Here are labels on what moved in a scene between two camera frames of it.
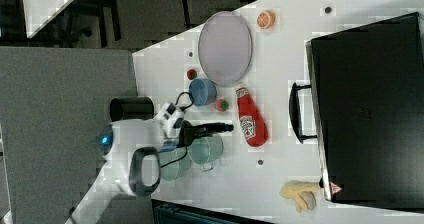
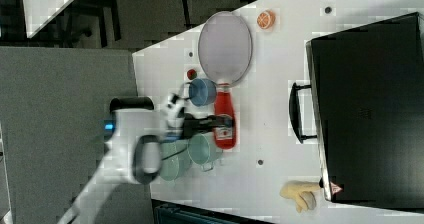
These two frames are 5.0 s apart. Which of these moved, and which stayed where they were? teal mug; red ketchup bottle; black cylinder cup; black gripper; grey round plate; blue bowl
Moved: black gripper; red ketchup bottle
Stayed: blue bowl; teal mug; grey round plate; black cylinder cup
